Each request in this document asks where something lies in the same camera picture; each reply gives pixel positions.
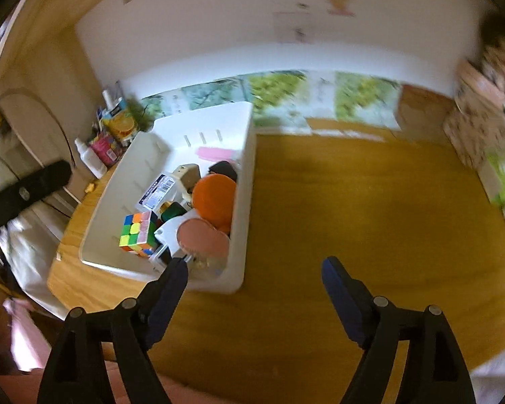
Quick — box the yellow lion sticker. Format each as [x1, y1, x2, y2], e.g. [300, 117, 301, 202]
[324, 0, 356, 18]

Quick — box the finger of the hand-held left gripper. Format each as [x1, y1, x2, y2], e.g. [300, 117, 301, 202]
[0, 160, 73, 247]

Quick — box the pink round object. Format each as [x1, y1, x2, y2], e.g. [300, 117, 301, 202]
[177, 219, 231, 258]

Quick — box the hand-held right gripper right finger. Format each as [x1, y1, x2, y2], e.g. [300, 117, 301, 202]
[322, 256, 476, 404]

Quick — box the cream white small box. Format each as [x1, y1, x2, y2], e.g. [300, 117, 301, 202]
[172, 164, 200, 200]

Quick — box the white plastic storage bin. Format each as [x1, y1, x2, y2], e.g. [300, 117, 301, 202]
[78, 102, 257, 295]

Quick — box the pink hair roller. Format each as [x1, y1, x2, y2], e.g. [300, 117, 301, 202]
[196, 146, 242, 163]

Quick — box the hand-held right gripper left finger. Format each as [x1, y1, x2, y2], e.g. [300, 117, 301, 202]
[37, 257, 190, 404]

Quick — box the thin black cable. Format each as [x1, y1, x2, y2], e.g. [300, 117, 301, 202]
[0, 88, 78, 169]

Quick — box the clear plastic box with label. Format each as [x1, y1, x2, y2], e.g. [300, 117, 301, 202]
[135, 172, 181, 212]

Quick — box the orange round device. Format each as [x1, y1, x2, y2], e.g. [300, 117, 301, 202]
[192, 174, 237, 234]

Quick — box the white spray bottle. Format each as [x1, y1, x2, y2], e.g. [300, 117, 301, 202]
[75, 139, 109, 179]

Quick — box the colourful puzzle cube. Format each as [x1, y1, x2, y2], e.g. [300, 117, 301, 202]
[119, 211, 160, 258]

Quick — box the grape print paper sheet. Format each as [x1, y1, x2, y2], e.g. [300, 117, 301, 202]
[307, 71, 402, 129]

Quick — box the red can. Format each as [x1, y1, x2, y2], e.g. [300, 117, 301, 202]
[88, 132, 125, 167]

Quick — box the orange juice carton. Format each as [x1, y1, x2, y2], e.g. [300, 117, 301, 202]
[101, 98, 140, 144]

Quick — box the letter print fabric bag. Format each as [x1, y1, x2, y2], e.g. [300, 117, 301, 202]
[443, 61, 505, 169]

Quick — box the green bottle with gold cap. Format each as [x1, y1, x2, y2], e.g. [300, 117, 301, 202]
[159, 202, 186, 224]

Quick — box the white cloth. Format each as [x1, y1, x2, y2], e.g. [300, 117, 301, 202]
[0, 194, 76, 321]

